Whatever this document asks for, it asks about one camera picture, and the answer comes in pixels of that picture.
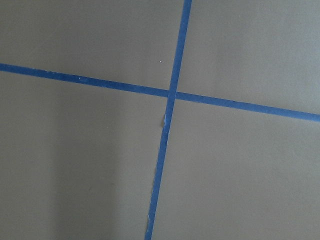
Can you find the brown paper table cover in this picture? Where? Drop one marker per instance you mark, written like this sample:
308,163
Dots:
77,162

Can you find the blue tape line crosswise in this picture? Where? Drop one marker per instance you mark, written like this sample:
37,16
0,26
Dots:
158,92

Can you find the blue tape line lengthwise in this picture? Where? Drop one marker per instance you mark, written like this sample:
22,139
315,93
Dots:
169,109

